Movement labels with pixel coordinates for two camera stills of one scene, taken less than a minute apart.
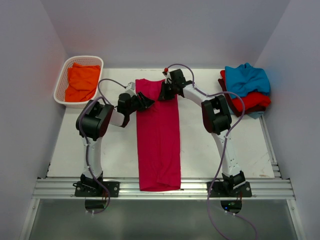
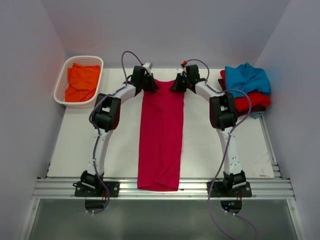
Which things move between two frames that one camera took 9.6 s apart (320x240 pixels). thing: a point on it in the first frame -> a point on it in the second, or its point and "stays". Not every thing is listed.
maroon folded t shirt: (237, 112) stays
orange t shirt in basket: (83, 80) stays
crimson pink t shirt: (158, 140) stays
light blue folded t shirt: (255, 114) stays
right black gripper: (164, 95) -> (176, 87)
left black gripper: (144, 102) -> (153, 87)
